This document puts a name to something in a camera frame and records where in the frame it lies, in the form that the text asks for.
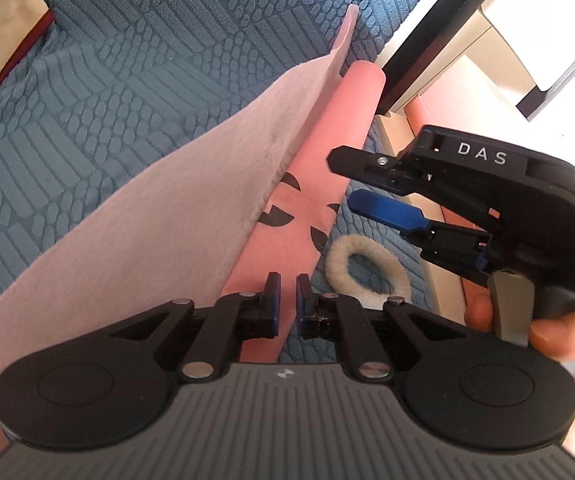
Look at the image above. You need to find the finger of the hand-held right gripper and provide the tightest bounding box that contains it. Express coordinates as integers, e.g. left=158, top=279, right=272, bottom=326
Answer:
left=346, top=188, right=499, bottom=287
left=327, top=144, right=409, bottom=192

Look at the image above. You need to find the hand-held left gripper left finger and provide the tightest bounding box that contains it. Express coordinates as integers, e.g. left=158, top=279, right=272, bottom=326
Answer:
left=112, top=272, right=283, bottom=381

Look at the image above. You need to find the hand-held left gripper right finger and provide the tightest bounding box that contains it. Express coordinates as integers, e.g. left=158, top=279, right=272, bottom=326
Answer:
left=295, top=274, right=468, bottom=381

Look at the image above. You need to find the white fluffy hair tie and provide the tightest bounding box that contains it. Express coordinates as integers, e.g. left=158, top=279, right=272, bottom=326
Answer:
left=324, top=239, right=413, bottom=312

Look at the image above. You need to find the pink cardboard box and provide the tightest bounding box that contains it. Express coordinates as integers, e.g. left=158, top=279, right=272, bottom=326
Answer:
left=403, top=55, right=491, bottom=311

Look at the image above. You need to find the pink towel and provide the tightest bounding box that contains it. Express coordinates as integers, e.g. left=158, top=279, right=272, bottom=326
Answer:
left=0, top=4, right=386, bottom=466

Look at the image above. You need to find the white cabinet panel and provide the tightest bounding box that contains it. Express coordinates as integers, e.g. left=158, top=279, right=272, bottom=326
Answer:
left=480, top=0, right=575, bottom=122

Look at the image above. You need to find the blue textured sofa cover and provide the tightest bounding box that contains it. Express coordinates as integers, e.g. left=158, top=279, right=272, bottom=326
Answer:
left=0, top=0, right=449, bottom=367

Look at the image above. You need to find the black metal frame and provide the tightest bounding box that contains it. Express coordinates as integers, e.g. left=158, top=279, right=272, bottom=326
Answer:
left=379, top=0, right=514, bottom=117

